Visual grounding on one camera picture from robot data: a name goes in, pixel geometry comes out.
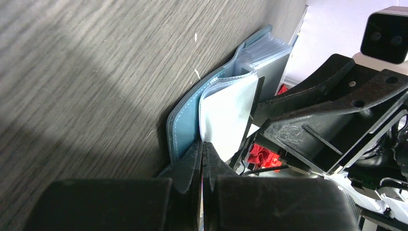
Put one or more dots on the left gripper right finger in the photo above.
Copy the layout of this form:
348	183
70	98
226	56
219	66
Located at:
237	203

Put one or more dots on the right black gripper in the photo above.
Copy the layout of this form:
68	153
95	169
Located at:
357	133

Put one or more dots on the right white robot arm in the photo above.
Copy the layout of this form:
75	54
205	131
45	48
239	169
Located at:
390	205

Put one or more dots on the red cloth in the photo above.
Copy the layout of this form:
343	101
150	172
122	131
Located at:
258	157

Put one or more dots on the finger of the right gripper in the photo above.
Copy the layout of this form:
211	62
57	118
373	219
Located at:
308	92

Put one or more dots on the dark grey credit card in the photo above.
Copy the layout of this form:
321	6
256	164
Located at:
273	72

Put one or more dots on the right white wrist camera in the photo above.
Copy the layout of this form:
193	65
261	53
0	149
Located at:
385	41

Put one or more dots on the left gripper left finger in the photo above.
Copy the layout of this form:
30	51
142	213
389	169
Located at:
169	202

